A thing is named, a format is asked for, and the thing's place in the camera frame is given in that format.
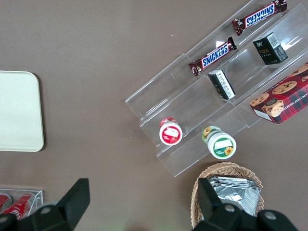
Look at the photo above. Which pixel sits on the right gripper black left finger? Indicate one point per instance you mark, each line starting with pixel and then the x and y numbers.
pixel 69 207

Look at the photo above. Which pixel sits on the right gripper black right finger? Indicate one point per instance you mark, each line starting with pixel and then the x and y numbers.
pixel 211 209

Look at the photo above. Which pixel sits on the light wicker basket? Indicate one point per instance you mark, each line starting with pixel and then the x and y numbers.
pixel 226 169

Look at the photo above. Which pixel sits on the beige plastic tray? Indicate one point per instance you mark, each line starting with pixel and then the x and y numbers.
pixel 19 110

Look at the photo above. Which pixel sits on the silver foil pack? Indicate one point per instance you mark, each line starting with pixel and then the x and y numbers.
pixel 231 195
pixel 258 199

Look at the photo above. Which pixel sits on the clear acrylic bottle rack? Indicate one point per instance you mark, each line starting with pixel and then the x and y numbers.
pixel 38 199

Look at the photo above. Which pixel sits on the green lid yogurt jar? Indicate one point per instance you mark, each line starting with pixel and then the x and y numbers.
pixel 222 145

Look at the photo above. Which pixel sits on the red lid yogurt jar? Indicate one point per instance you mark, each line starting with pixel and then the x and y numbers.
pixel 170 134

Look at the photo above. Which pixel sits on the clear acrylic stepped stand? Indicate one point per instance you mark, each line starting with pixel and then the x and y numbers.
pixel 168 101

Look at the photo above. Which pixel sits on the small black carton box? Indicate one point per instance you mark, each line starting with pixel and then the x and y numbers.
pixel 222 85
pixel 269 50

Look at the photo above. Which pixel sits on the red tartan cookie box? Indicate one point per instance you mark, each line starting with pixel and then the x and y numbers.
pixel 281 96

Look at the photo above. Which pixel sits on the Snickers chocolate bar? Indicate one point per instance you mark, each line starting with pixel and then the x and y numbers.
pixel 260 15
pixel 214 56

